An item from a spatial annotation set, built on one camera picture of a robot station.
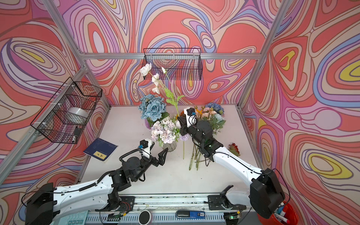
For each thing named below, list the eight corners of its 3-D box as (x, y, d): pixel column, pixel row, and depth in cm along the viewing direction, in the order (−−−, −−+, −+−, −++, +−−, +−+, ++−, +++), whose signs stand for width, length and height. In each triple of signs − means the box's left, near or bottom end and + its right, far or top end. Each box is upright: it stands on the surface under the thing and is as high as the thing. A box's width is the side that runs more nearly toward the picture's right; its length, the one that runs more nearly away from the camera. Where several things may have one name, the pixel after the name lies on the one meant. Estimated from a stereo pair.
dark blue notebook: (84, 153, 94) (83, 152, 92) (98, 139, 102) (96, 137, 100) (105, 163, 90) (104, 161, 88) (118, 146, 98) (116, 145, 96)
